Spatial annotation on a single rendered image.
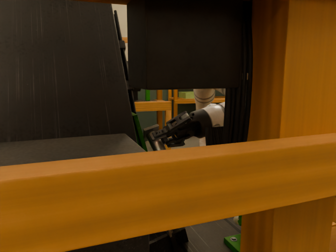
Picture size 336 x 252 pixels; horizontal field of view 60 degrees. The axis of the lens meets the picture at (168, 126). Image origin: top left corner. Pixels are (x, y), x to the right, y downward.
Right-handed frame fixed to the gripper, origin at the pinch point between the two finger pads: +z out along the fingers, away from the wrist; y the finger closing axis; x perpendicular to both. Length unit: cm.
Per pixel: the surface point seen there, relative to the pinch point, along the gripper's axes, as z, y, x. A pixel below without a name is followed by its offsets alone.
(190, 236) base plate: -2.8, -25.4, 20.8
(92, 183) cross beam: 18.4, 33.5, 21.1
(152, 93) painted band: -160, -426, -348
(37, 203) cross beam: 24.0, 33.6, 21.1
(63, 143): 21.2, 13.1, 1.4
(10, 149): 29.9, 15.8, 0.9
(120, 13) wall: -139, -302, -473
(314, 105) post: -18.2, 27.8, 19.4
